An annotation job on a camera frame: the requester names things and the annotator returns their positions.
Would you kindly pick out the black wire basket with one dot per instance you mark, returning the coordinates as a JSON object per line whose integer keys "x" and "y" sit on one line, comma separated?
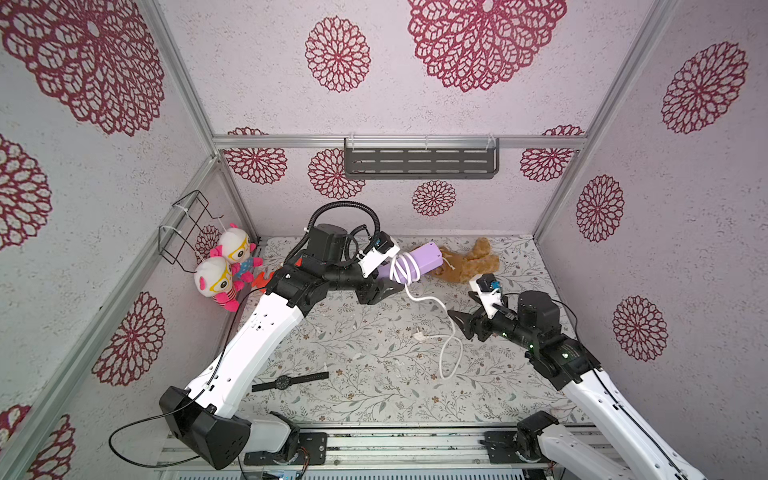
{"x": 186, "y": 242}

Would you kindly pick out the white plush blue dotted dress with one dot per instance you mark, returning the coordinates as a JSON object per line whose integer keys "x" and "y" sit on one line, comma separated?
{"x": 236, "y": 247}

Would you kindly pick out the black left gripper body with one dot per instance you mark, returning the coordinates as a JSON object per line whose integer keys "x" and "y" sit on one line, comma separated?
{"x": 367, "y": 290}

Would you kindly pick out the white plush red striped dress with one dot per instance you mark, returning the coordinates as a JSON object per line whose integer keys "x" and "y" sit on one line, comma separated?
{"x": 214, "y": 279}

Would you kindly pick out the grey wall shelf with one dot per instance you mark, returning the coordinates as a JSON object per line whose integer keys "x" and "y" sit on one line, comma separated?
{"x": 421, "y": 161}

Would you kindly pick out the purple power strip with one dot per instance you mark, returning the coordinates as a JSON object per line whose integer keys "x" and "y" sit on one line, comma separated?
{"x": 409, "y": 267}

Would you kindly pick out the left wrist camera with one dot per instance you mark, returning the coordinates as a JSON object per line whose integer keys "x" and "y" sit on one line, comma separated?
{"x": 384, "y": 249}

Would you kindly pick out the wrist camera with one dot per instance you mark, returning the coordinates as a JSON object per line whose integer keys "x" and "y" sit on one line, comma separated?
{"x": 488, "y": 290}
{"x": 384, "y": 249}

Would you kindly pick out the black wristwatch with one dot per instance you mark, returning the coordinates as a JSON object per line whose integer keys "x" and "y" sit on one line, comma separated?
{"x": 284, "y": 382}

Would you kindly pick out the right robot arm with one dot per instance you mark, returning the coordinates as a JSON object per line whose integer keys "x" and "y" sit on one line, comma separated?
{"x": 572, "y": 369}

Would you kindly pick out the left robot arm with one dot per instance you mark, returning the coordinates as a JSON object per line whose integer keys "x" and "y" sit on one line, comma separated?
{"x": 203, "y": 415}

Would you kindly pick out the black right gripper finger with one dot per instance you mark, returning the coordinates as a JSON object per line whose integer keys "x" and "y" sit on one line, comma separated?
{"x": 464, "y": 318}
{"x": 469, "y": 329}

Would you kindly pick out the orange shark plush toy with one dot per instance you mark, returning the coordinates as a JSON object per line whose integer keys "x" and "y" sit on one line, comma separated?
{"x": 261, "y": 281}

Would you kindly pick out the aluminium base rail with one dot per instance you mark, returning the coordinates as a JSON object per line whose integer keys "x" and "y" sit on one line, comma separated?
{"x": 444, "y": 448}

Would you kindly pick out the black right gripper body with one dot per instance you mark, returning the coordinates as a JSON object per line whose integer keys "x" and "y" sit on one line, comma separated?
{"x": 486, "y": 324}

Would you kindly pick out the brown plush dog toy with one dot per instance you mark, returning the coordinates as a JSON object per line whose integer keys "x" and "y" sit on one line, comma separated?
{"x": 460, "y": 268}

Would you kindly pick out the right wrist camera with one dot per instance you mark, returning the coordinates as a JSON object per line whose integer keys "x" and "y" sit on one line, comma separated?
{"x": 488, "y": 290}

